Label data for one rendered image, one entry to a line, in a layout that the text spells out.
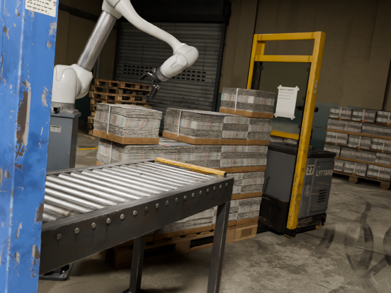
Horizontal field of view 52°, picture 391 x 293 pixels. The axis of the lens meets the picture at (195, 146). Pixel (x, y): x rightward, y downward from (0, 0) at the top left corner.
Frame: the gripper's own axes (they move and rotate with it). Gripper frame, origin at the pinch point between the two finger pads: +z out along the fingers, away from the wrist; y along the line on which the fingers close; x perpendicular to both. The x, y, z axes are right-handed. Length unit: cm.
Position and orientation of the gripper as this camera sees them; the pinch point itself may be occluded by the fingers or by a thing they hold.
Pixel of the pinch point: (142, 88)
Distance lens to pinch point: 266.2
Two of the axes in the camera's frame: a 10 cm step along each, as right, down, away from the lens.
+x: 7.4, 0.0, 6.7
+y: 2.0, 9.6, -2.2
